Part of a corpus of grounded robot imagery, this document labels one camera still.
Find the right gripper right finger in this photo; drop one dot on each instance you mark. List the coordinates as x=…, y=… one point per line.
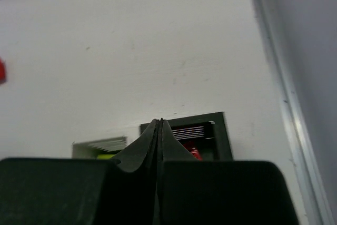
x=191, y=191

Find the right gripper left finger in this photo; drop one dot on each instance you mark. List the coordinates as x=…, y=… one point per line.
x=120, y=190

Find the red lego brick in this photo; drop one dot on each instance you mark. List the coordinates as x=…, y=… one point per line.
x=193, y=150
x=3, y=73

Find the long green lego brick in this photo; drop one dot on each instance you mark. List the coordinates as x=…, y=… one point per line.
x=105, y=156

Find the red lego brick top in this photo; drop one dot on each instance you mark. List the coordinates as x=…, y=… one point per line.
x=3, y=73

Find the black slotted container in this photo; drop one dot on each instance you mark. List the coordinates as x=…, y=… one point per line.
x=207, y=131

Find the white slotted container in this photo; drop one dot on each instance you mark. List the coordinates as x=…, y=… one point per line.
x=91, y=149

